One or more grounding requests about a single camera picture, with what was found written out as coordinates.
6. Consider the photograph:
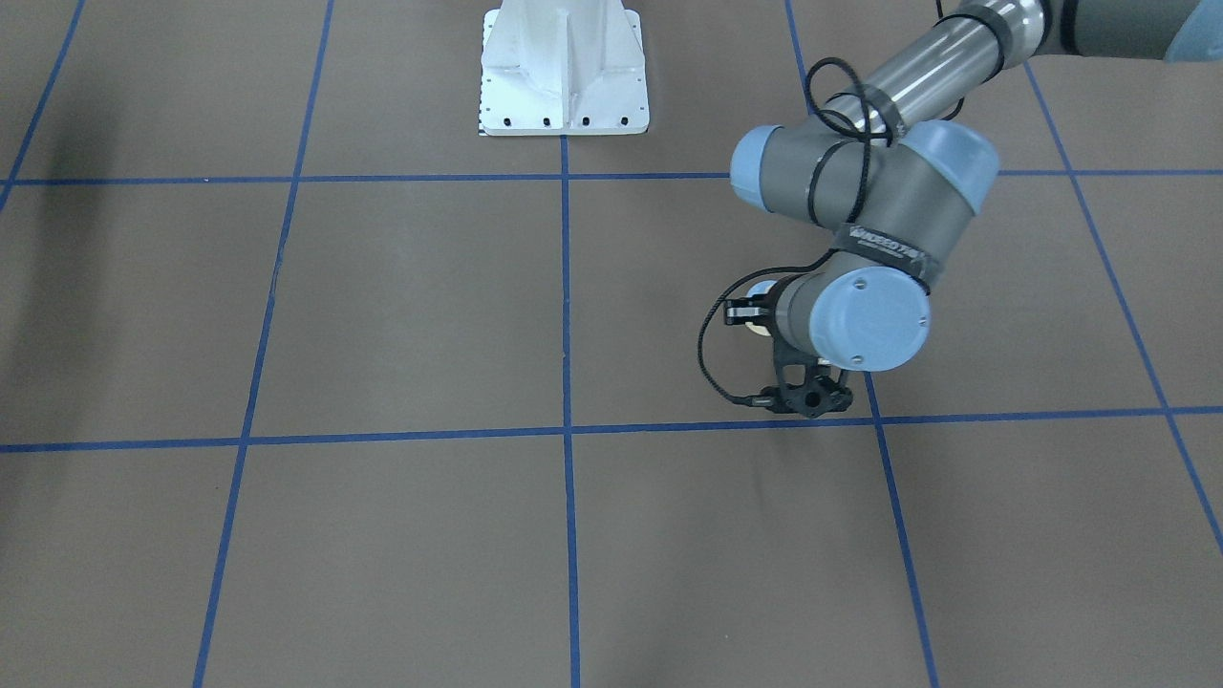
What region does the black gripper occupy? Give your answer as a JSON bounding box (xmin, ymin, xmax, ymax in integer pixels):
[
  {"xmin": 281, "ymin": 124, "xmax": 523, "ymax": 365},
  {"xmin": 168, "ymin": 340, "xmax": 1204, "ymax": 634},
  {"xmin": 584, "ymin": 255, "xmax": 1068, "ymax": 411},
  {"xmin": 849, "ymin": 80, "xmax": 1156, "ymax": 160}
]
[{"xmin": 722, "ymin": 279, "xmax": 790, "ymax": 340}]

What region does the blue white call bell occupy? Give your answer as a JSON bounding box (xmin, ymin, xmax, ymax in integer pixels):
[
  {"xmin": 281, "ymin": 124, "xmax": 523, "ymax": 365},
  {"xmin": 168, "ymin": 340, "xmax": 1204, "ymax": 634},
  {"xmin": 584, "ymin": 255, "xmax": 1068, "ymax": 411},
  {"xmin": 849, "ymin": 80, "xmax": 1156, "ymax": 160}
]
[{"xmin": 744, "ymin": 280, "xmax": 777, "ymax": 339}]

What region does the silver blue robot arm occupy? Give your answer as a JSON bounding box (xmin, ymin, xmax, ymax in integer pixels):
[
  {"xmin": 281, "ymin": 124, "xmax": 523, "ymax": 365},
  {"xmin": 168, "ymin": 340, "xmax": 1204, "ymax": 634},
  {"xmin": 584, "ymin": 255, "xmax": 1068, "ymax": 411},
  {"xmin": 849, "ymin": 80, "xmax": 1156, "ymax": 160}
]
[{"xmin": 725, "ymin": 1, "xmax": 1221, "ymax": 371}]

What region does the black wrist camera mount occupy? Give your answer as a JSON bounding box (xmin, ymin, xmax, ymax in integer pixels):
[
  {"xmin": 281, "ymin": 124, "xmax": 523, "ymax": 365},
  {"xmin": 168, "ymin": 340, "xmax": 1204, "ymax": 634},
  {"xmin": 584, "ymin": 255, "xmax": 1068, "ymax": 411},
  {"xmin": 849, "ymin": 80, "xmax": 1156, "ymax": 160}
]
[{"xmin": 748, "ymin": 339, "xmax": 852, "ymax": 419}]

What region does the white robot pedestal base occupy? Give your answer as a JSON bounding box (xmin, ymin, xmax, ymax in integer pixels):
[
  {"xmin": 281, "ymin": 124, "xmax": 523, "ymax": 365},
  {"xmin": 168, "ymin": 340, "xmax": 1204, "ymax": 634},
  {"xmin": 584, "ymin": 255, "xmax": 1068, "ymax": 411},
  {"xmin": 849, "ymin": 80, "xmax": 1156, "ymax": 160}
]
[{"xmin": 478, "ymin": 1, "xmax": 651, "ymax": 137}]

